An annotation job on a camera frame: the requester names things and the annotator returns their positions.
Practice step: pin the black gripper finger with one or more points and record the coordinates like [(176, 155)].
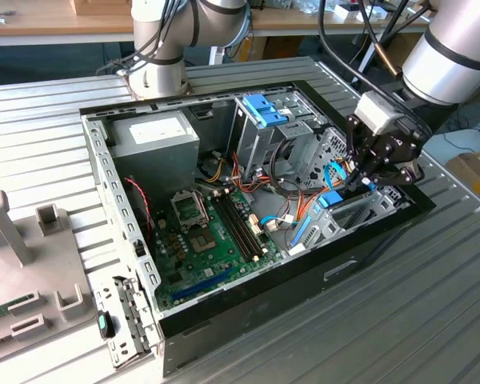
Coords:
[(358, 148), (404, 174)]

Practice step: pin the silver card retention bracket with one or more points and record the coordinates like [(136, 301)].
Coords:
[(122, 348)]

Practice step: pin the hard disk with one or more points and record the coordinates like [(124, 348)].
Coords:
[(330, 199)]

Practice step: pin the blue expansion slot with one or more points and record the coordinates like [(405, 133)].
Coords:
[(202, 285)]

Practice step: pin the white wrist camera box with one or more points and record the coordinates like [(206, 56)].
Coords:
[(378, 112)]

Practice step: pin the black RAM slot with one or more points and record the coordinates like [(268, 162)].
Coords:
[(248, 228), (237, 228), (231, 228), (242, 228)]

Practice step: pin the blue plastic cage latch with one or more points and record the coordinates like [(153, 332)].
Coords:
[(256, 104), (272, 118)]

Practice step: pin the brown wooden box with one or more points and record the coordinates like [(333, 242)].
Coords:
[(100, 8)]

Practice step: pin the grey parts rack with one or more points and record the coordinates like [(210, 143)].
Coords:
[(44, 256)]

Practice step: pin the wooden desk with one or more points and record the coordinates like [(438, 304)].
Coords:
[(44, 26), (296, 22)]

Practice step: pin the green RAM stick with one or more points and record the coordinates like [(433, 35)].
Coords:
[(0, 310)]

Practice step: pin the CPU socket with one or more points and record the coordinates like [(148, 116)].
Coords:
[(202, 243)]

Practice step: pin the black latch with teal button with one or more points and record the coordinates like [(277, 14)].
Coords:
[(110, 326)]

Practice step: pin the white side table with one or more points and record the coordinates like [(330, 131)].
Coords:
[(464, 140)]

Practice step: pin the small white box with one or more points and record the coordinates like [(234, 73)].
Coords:
[(346, 14), (376, 14)]

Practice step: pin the grey power supply box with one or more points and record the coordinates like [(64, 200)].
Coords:
[(156, 160)]

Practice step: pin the silver metal disk bay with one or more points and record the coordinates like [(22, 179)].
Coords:
[(316, 236)]

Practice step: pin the green motherboard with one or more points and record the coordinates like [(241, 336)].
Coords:
[(220, 260)]

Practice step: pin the silver drive cage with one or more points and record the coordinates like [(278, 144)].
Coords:
[(256, 144)]

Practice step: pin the black stand pole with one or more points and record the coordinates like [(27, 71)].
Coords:
[(392, 22)]

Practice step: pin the cardboard box with yellow tape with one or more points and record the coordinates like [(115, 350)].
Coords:
[(476, 176)]

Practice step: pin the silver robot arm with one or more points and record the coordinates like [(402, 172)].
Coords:
[(156, 52)]

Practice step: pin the black open PC case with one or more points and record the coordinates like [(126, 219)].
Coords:
[(264, 304)]

